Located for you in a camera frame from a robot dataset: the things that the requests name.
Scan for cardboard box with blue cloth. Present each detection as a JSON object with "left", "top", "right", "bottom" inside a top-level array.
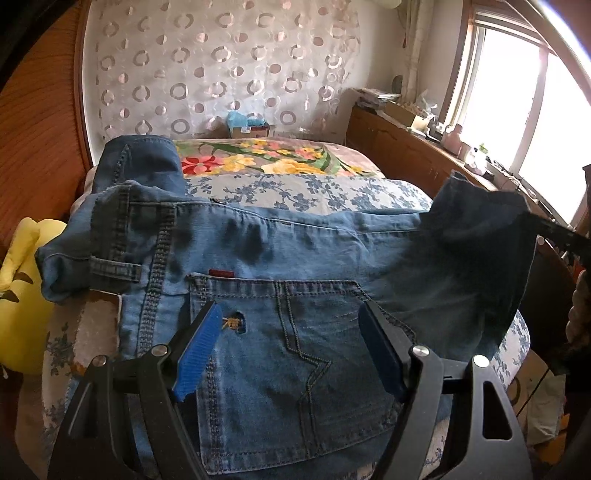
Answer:
[{"left": 226, "top": 111, "right": 274, "bottom": 139}]

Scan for clutter on cabinet top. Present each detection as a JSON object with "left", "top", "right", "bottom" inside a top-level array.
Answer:
[{"left": 356, "top": 68, "right": 546, "bottom": 188}]

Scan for white circle-pattern curtain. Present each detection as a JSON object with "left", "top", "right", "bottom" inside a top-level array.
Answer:
[{"left": 83, "top": 1, "right": 361, "bottom": 152}]

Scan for blue floral white quilt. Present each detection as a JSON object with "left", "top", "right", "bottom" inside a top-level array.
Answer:
[{"left": 41, "top": 172, "right": 532, "bottom": 480}]

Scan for colourful floral bed sheet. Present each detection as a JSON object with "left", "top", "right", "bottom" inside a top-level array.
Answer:
[{"left": 174, "top": 138, "right": 384, "bottom": 178}]

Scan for yellow plush toy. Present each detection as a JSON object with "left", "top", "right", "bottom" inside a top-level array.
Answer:
[{"left": 0, "top": 217, "right": 66, "bottom": 375}]

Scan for wooden slatted wardrobe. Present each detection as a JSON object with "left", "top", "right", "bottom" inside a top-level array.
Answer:
[{"left": 1, "top": 1, "right": 91, "bottom": 250}]

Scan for window with bright light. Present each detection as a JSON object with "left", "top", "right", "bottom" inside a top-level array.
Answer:
[{"left": 441, "top": 1, "right": 590, "bottom": 226}]

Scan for blue denim jeans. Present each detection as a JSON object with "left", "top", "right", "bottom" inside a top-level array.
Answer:
[{"left": 36, "top": 136, "right": 536, "bottom": 479}]

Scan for wooden side cabinet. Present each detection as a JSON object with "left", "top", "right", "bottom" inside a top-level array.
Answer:
[{"left": 346, "top": 105, "right": 499, "bottom": 198}]

